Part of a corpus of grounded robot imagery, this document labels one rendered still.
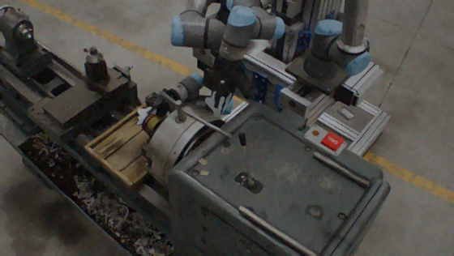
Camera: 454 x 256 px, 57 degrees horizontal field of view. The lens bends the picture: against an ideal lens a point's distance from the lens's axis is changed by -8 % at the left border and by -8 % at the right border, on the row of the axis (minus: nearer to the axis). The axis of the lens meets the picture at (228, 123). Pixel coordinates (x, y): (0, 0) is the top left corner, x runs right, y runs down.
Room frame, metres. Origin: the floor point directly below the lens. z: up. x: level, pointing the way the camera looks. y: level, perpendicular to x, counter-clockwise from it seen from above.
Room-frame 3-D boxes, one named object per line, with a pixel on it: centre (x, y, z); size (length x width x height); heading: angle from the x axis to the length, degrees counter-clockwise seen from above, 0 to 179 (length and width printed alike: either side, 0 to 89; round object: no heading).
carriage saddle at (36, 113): (1.48, 0.70, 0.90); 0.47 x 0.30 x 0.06; 145
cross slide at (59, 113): (1.47, 0.65, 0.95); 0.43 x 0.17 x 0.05; 145
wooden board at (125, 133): (1.25, 0.37, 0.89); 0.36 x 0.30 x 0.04; 145
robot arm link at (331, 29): (1.52, -0.38, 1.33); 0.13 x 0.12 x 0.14; 34
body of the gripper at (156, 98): (1.31, 0.27, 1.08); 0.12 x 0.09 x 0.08; 144
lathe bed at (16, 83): (1.45, 0.66, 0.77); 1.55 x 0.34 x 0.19; 55
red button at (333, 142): (1.01, -0.35, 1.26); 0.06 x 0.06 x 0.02; 55
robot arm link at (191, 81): (1.43, 0.17, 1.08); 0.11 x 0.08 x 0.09; 144
